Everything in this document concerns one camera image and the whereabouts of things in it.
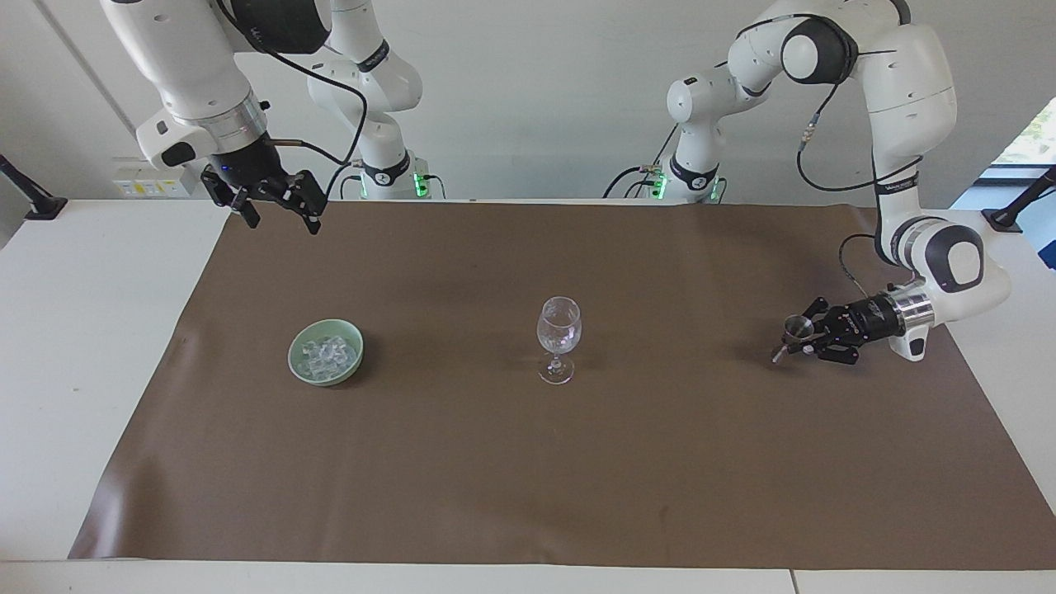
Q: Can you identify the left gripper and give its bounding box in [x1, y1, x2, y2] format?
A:
[798, 295, 908, 366]

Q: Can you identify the light green bowl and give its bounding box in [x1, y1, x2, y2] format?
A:
[287, 318, 365, 388]

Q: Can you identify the window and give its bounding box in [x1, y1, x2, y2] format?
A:
[988, 97, 1056, 184]

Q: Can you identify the black stand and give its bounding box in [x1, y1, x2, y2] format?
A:
[0, 154, 69, 221]
[981, 165, 1056, 233]

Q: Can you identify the small metal jigger cup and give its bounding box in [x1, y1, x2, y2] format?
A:
[771, 314, 817, 365]

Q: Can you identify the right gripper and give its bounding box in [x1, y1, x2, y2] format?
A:
[201, 134, 329, 237]

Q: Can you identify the clear wine glass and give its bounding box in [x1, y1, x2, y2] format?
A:
[536, 296, 583, 386]

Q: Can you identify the white wall socket strip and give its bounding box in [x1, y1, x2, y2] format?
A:
[111, 158, 200, 200]

